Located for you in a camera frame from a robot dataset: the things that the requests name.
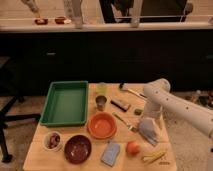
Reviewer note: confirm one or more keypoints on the grey blue towel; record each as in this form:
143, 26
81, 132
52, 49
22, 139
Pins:
146, 129

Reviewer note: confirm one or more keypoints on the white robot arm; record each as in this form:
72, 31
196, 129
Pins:
158, 96

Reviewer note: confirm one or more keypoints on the small metal cup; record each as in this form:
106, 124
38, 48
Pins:
101, 102

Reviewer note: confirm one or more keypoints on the black rectangular brush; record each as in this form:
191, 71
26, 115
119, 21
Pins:
121, 105

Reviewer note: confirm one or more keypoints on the orange bowl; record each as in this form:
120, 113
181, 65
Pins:
102, 126

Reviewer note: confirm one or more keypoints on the green cucumber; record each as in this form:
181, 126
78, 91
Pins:
138, 112

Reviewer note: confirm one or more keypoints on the green plastic tray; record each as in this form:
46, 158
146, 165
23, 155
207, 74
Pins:
66, 104

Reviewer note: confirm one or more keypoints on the metal fork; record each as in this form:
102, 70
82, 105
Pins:
129, 126

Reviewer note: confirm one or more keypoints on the blue sponge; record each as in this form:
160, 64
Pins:
110, 153

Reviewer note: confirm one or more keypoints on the dark red bowl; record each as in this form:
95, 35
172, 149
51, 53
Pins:
77, 149

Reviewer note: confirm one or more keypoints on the small white bowl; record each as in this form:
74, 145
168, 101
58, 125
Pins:
52, 141

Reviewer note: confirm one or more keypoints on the brown bowl on counter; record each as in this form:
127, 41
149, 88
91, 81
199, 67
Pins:
60, 20

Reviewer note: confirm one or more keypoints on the red bowl on counter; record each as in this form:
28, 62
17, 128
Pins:
41, 21

